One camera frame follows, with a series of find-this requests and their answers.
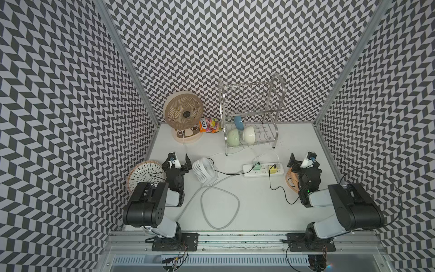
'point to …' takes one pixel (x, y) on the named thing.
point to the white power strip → (264, 172)
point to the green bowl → (233, 137)
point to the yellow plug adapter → (273, 170)
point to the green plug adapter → (257, 168)
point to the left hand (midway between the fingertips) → (178, 156)
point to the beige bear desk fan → (183, 110)
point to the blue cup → (238, 122)
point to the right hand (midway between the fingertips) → (300, 156)
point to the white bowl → (249, 135)
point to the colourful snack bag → (209, 124)
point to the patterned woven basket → (147, 171)
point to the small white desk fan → (204, 171)
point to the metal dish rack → (251, 112)
